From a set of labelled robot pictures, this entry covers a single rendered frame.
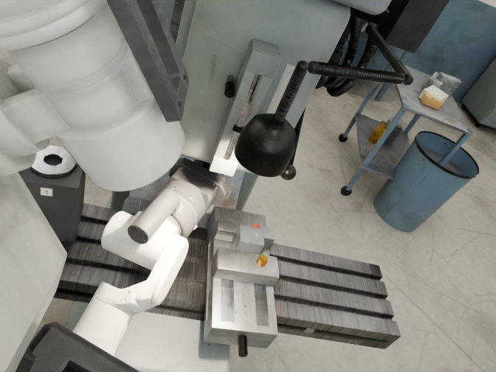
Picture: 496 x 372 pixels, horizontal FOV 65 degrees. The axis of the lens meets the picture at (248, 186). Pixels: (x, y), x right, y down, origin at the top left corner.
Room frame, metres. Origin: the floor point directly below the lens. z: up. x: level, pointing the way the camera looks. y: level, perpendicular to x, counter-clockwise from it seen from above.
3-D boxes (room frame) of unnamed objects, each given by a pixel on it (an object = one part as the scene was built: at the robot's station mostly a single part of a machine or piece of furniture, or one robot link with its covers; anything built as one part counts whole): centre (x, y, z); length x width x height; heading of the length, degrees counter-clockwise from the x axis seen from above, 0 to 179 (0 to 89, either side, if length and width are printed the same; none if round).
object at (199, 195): (0.51, 0.09, 1.23); 0.13 x 0.12 x 0.10; 86
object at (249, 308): (0.62, -0.07, 0.98); 0.35 x 0.15 x 0.11; 19
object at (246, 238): (0.65, -0.06, 1.04); 0.06 x 0.05 x 0.06; 109
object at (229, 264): (0.60, -0.08, 1.02); 0.15 x 0.06 x 0.04; 109
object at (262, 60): (0.50, 0.05, 1.45); 0.04 x 0.04 x 0.21; 17
